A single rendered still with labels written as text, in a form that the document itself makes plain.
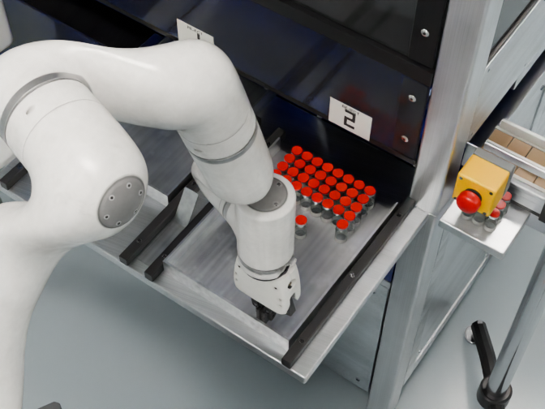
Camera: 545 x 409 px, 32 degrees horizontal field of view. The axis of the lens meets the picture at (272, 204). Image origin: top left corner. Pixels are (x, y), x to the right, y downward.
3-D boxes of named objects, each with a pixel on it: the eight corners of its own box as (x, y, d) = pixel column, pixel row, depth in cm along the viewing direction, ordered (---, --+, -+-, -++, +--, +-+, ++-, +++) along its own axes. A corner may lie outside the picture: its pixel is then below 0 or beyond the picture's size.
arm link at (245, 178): (135, 92, 118) (200, 204, 145) (211, 174, 111) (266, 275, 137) (191, 49, 120) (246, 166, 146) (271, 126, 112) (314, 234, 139)
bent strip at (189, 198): (187, 205, 174) (185, 186, 170) (200, 213, 173) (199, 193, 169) (138, 259, 167) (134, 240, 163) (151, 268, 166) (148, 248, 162)
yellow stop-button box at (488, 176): (470, 172, 170) (478, 145, 164) (507, 191, 167) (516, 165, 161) (449, 200, 166) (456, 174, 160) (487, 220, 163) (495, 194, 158)
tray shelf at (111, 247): (155, 38, 203) (154, 32, 201) (448, 191, 179) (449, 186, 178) (-8, 185, 179) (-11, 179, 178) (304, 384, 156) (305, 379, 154)
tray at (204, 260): (278, 148, 183) (278, 136, 180) (396, 214, 174) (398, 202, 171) (164, 272, 166) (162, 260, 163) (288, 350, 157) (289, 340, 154)
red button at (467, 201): (462, 194, 165) (466, 179, 161) (483, 205, 163) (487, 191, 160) (452, 208, 163) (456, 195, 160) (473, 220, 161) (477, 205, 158)
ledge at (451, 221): (473, 176, 182) (475, 170, 180) (536, 208, 177) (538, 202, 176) (437, 226, 175) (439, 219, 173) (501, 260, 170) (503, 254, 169)
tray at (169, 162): (173, 41, 200) (172, 28, 197) (276, 95, 191) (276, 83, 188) (61, 144, 183) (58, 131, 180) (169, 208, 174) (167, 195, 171)
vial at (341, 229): (338, 231, 171) (340, 216, 167) (349, 237, 170) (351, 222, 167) (332, 239, 170) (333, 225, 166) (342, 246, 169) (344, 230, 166)
